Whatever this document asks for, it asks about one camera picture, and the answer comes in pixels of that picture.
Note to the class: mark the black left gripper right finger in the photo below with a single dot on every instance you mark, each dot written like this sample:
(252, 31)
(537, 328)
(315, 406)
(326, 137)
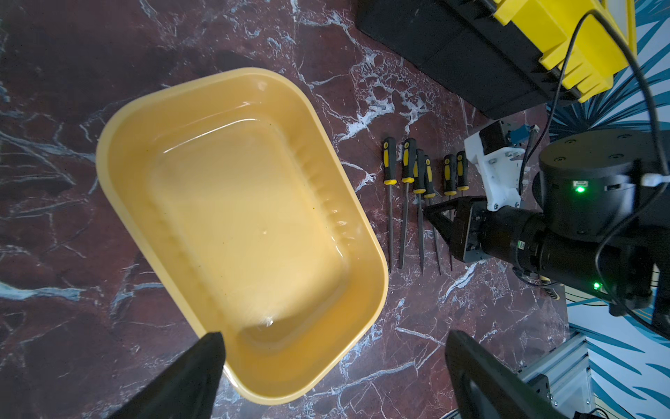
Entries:
(484, 388)

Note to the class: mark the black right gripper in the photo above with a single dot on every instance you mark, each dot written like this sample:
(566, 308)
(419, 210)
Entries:
(510, 234)

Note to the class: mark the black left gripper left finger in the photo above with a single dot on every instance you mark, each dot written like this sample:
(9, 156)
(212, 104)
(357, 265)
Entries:
(187, 388)

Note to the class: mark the black screwdriver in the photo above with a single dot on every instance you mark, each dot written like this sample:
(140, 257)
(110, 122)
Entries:
(407, 177)

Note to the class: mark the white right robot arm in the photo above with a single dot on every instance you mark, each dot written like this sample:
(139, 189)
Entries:
(601, 225)

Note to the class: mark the yellow and black toolbox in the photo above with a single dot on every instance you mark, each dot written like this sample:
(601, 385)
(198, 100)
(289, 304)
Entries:
(504, 57)

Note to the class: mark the yellow plastic tray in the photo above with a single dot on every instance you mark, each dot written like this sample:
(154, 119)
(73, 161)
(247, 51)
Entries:
(231, 189)

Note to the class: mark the aluminium front rail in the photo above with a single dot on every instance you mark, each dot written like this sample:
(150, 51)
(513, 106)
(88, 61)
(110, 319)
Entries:
(563, 377)

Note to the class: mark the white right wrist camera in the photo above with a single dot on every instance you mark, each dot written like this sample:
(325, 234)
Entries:
(497, 152)

